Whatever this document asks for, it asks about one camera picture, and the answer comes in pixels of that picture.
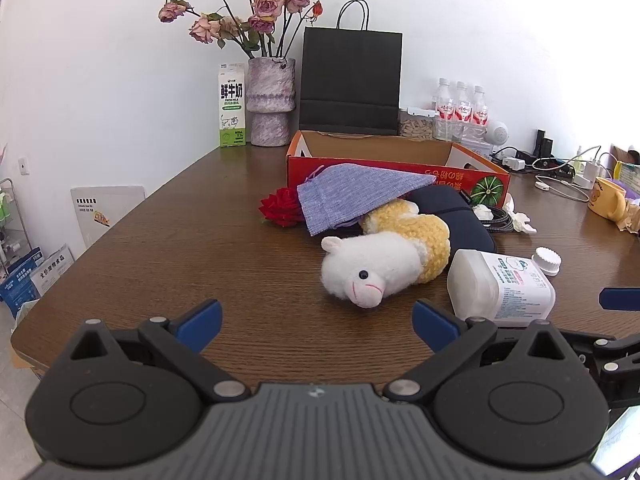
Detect white plastic medicine bottle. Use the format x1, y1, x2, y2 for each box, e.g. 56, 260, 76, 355
447, 249, 556, 326

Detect large white bottle cap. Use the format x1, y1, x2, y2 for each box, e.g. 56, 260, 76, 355
532, 247, 562, 276

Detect white yellow plush alpaca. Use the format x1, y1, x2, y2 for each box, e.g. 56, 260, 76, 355
320, 198, 451, 309

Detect braided black cable coil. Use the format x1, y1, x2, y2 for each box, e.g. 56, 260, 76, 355
472, 202, 522, 233

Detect white tissue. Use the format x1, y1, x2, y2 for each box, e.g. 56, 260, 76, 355
502, 193, 537, 235

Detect red artificial rose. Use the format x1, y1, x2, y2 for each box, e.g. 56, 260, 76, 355
258, 188, 304, 228

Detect purple fabric pouch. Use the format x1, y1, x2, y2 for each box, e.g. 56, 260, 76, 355
297, 164, 436, 236

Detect yellow mug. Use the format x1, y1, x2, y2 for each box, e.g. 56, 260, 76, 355
588, 177, 626, 222

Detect red orange cardboard box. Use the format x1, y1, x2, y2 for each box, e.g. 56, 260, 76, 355
286, 130, 510, 207

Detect white power adapter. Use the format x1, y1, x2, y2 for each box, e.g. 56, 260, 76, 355
501, 156, 526, 171

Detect blue white boxes on floor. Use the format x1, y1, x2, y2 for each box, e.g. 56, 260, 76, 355
1, 245, 75, 318

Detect clear container of seeds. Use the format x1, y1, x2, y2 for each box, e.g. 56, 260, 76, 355
398, 107, 436, 140

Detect white round speaker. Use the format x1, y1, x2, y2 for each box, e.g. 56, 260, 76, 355
484, 119, 509, 146

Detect left water bottle red label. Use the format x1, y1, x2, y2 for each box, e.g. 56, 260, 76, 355
434, 78, 454, 141

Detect water bottle red label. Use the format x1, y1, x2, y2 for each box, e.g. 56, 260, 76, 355
434, 78, 454, 141
470, 86, 488, 141
452, 81, 472, 141

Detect middle water bottle red label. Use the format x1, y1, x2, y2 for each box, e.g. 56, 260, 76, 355
452, 81, 472, 141

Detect right water bottle red label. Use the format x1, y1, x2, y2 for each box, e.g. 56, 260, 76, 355
470, 86, 488, 141

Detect purple textured vase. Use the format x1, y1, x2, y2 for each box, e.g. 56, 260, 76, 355
245, 58, 296, 148

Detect green white milk carton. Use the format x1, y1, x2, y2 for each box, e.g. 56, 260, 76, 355
218, 63, 246, 148

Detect black paper shopping bag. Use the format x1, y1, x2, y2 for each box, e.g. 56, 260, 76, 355
299, 0, 402, 136

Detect dried pink rose bouquet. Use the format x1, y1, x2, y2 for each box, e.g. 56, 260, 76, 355
157, 0, 323, 60

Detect white cable with round puck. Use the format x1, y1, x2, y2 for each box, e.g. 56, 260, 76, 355
531, 144, 604, 205

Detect white board leaning on wall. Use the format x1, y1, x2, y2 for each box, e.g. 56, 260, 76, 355
70, 185, 145, 248

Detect black devices by wall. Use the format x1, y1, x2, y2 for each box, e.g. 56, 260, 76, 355
533, 129, 553, 158

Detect metal wire shelf rack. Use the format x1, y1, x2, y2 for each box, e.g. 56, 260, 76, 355
0, 178, 32, 275

